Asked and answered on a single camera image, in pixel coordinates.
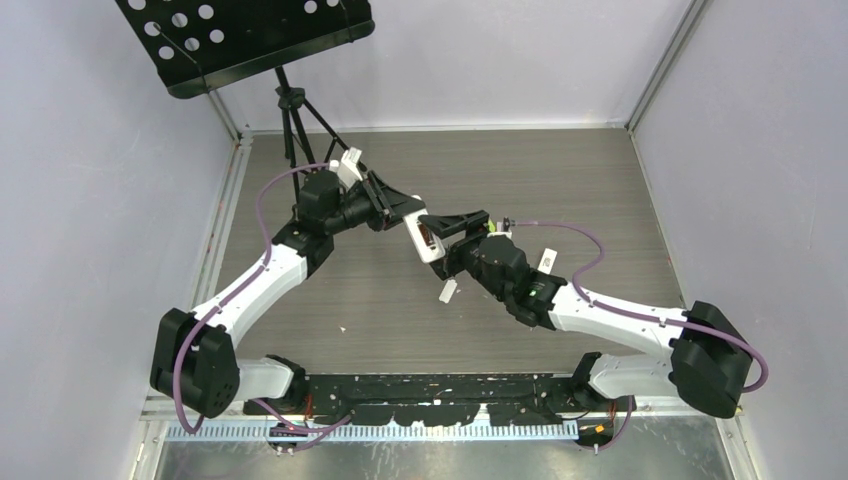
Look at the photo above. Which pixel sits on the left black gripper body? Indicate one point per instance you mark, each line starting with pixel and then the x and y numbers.
pixel 375 201

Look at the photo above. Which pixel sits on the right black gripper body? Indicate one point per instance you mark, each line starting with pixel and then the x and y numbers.
pixel 462 255

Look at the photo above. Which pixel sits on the white air conditioner remote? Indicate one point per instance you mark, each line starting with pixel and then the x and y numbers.
pixel 428 247

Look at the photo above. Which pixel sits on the small white battery cover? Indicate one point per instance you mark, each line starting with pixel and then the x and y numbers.
pixel 448 291

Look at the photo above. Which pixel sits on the long white remote control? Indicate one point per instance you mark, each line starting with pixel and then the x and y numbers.
pixel 547 258

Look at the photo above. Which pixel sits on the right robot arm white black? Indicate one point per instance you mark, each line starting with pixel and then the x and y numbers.
pixel 694 354

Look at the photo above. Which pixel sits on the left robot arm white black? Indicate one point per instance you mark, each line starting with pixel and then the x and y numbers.
pixel 195 362

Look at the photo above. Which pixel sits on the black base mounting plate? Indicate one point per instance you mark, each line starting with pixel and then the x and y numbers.
pixel 525 399

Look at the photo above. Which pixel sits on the black music stand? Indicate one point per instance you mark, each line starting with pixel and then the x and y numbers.
pixel 201 46

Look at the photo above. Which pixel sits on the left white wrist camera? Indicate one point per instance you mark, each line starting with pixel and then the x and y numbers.
pixel 348 168

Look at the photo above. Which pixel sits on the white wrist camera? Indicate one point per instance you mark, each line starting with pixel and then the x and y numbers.
pixel 348 168
pixel 503 227

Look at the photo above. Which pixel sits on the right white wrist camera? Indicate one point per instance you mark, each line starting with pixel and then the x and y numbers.
pixel 503 227

